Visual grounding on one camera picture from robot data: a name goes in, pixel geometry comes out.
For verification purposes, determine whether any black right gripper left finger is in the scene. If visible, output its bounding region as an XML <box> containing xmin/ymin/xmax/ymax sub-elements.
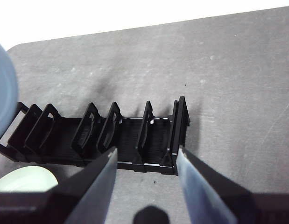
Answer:
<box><xmin>45</xmin><ymin>147</ymin><xmax>119</xmax><ymax>224</ymax></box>

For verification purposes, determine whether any pale green plate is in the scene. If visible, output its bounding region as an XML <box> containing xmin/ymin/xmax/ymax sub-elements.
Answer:
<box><xmin>0</xmin><ymin>165</ymin><xmax>59</xmax><ymax>192</ymax></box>

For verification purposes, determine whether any black plate rack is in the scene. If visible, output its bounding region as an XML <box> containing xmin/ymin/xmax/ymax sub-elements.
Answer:
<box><xmin>0</xmin><ymin>95</ymin><xmax>191</xmax><ymax>177</ymax></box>

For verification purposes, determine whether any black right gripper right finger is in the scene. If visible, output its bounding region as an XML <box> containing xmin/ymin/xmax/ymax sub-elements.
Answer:
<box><xmin>176</xmin><ymin>145</ymin><xmax>261</xmax><ymax>224</ymax></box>

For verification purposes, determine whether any pale blue plate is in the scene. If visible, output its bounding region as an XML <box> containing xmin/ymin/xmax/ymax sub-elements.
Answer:
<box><xmin>0</xmin><ymin>38</ymin><xmax>19</xmax><ymax>140</ymax></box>

